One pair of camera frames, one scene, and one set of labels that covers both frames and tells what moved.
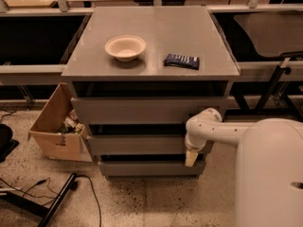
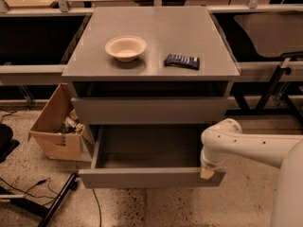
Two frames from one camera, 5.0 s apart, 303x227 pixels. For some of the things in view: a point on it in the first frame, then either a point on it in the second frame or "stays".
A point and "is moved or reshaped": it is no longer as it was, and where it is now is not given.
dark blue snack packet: [181, 61] stays
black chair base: [7, 143] stays
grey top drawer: [145, 110] stays
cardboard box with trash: [57, 129] stays
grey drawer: [136, 145] is moved or reshaped
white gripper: [193, 145] to [213, 165]
